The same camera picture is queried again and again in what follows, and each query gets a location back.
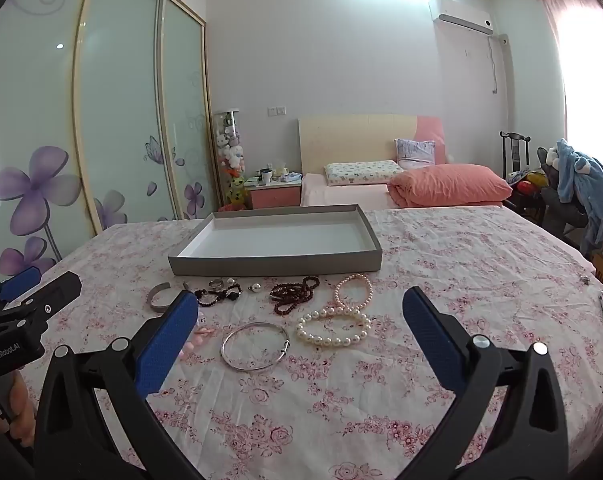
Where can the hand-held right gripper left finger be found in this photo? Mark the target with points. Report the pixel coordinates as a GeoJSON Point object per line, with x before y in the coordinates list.
{"type": "Point", "coordinates": [174, 340]}

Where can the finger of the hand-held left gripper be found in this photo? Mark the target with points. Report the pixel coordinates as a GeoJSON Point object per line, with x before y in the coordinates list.
{"type": "Point", "coordinates": [21, 282]}
{"type": "Point", "coordinates": [56, 291]}

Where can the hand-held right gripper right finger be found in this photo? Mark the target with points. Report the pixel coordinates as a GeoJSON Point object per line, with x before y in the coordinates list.
{"type": "Point", "coordinates": [434, 345]}

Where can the silver cuff bangle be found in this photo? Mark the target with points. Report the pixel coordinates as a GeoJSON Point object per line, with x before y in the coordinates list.
{"type": "Point", "coordinates": [154, 301]}

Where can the thin silver bangle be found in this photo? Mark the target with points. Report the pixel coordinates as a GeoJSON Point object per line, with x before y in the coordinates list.
{"type": "Point", "coordinates": [285, 346]}

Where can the grey cardboard tray box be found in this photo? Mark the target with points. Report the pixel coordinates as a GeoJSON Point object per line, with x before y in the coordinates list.
{"type": "Point", "coordinates": [281, 235]}

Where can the person's left hand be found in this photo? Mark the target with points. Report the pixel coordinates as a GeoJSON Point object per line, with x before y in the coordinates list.
{"type": "Point", "coordinates": [23, 410]}

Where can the pink floral bedsheet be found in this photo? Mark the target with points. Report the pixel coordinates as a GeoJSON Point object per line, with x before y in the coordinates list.
{"type": "Point", "coordinates": [331, 410]}

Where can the orange-pink pillow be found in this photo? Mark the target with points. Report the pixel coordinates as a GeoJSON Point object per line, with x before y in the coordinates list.
{"type": "Point", "coordinates": [446, 185]}

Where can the pink nightstand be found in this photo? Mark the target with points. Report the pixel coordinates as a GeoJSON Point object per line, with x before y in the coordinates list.
{"type": "Point", "coordinates": [276, 197]}

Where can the dark office chair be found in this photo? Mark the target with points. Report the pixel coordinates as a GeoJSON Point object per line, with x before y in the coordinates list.
{"type": "Point", "coordinates": [551, 205]}

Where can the patterned white pillow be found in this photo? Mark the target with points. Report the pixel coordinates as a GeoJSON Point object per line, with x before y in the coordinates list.
{"type": "Point", "coordinates": [361, 172]}

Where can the black and white cup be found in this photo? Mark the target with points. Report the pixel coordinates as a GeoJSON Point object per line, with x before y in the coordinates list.
{"type": "Point", "coordinates": [267, 176]}

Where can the plush toy display tube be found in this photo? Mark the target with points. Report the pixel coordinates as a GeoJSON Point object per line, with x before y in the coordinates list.
{"type": "Point", "coordinates": [230, 160]}

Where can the yellow and red plush toys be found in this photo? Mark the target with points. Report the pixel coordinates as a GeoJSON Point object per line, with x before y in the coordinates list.
{"type": "Point", "coordinates": [531, 182]}

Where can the lilac pillow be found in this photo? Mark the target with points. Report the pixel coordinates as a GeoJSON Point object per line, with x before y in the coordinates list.
{"type": "Point", "coordinates": [415, 154]}

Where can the sliding door wardrobe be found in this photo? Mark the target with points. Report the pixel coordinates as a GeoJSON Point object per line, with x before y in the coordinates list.
{"type": "Point", "coordinates": [121, 110]}

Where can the black wooden chair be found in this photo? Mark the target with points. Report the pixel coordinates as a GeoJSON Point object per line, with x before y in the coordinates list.
{"type": "Point", "coordinates": [515, 152]}

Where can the beige and pink headboard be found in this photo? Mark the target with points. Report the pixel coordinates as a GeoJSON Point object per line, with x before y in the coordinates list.
{"type": "Point", "coordinates": [351, 140]}

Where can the blue fleece garment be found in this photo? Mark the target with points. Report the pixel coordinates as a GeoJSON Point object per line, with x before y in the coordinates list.
{"type": "Point", "coordinates": [581, 180]}

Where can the white air conditioner pipe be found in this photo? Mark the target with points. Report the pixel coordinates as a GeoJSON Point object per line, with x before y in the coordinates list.
{"type": "Point", "coordinates": [503, 60]}

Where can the white air conditioner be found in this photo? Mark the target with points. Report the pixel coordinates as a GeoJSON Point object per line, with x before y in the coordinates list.
{"type": "Point", "coordinates": [459, 12]}

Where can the pink curtain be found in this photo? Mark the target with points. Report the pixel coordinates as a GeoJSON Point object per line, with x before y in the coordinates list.
{"type": "Point", "coordinates": [551, 20]}

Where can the white wall switch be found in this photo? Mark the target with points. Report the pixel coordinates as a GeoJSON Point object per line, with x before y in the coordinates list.
{"type": "Point", "coordinates": [276, 110]}

